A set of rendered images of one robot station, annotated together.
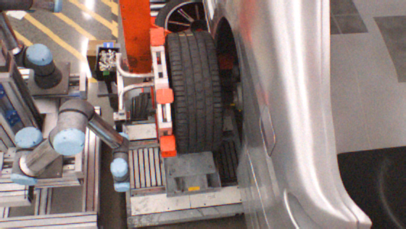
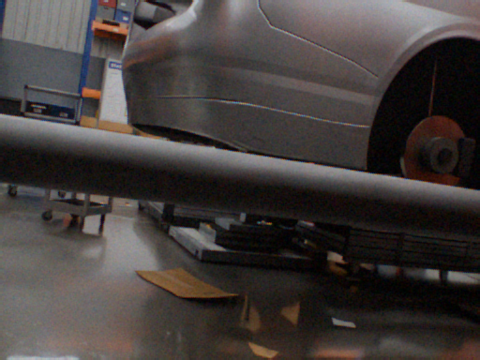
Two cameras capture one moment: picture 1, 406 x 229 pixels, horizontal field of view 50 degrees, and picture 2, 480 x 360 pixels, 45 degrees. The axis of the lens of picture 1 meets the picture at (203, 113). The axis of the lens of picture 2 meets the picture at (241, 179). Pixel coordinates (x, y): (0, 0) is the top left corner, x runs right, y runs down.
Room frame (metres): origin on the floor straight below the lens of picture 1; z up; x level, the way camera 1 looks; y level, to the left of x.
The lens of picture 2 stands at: (0.63, -4.08, 0.75)
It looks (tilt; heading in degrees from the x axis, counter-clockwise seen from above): 3 degrees down; 81
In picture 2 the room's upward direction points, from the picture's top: 9 degrees clockwise
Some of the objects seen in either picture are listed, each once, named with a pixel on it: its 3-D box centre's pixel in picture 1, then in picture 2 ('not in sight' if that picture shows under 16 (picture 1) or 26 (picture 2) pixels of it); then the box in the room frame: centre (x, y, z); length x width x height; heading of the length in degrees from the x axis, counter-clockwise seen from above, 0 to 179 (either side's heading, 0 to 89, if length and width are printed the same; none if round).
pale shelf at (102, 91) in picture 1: (109, 69); not in sight; (1.77, 0.66, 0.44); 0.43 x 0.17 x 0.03; 13
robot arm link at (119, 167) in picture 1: (119, 166); not in sight; (0.84, 0.36, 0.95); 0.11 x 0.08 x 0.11; 7
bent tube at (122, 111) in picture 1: (137, 93); not in sight; (1.20, 0.33, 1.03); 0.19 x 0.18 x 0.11; 103
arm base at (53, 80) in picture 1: (46, 72); not in sight; (1.39, 0.88, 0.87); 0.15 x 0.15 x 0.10
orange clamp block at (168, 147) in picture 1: (167, 146); not in sight; (1.02, 0.16, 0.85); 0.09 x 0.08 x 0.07; 13
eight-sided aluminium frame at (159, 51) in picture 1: (161, 95); not in sight; (1.33, 0.24, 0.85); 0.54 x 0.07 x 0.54; 13
